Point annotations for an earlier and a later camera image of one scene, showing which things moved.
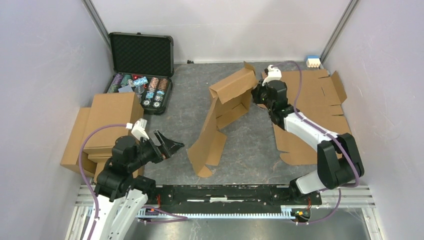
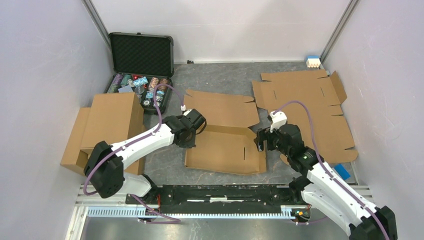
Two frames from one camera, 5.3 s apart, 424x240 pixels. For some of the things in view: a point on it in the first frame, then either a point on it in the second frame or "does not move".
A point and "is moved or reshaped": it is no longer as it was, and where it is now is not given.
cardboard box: x=111 y=108 does not move
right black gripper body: x=260 y=96 -> x=273 y=141
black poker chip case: x=143 y=63 does not move
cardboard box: x=231 y=97 is moved or reshaped
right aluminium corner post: x=350 y=9 does not move
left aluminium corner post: x=97 y=20 does not move
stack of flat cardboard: x=320 y=100 does not move
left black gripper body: x=147 y=151 -> x=189 y=142
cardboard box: x=70 y=158 does not move
